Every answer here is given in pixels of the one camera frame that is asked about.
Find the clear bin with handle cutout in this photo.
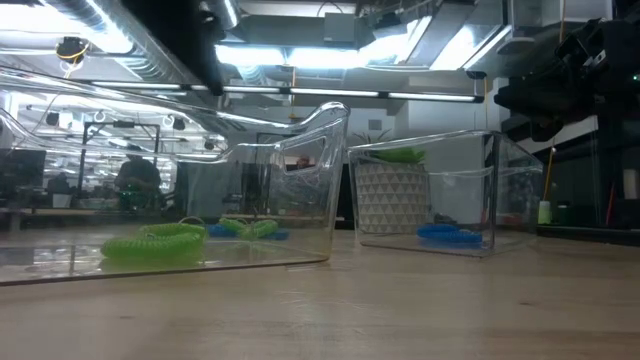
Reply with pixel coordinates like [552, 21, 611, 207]
[0, 101, 350, 288]

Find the white geometric plant pot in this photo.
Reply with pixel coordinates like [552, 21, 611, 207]
[353, 160, 432, 235]

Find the black aluminium table frame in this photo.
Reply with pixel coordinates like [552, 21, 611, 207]
[537, 224, 640, 247]

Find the green artificial succulent plant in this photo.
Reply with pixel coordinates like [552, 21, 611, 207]
[352, 128, 427, 165]

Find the long ceiling light strip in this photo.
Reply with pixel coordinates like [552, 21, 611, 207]
[89, 79, 486, 104]

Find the clear plastic bin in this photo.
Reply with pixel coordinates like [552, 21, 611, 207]
[346, 129, 545, 259]

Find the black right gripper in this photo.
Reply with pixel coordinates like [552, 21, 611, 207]
[493, 59, 640, 144]

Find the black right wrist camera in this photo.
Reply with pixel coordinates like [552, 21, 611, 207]
[553, 18, 604, 69]

